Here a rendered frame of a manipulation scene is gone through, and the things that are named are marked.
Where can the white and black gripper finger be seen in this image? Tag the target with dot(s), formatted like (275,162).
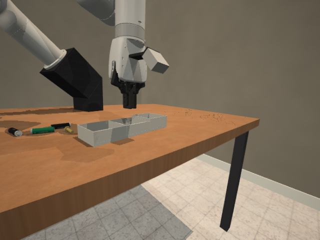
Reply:
(134,88)
(125,89)

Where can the green aa battery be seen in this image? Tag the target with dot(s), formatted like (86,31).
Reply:
(42,130)

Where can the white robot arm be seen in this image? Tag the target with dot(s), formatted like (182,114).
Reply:
(128,17)

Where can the black battery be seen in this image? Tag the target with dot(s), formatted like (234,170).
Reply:
(15,132)
(61,125)

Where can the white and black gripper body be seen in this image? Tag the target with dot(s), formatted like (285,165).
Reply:
(128,69)

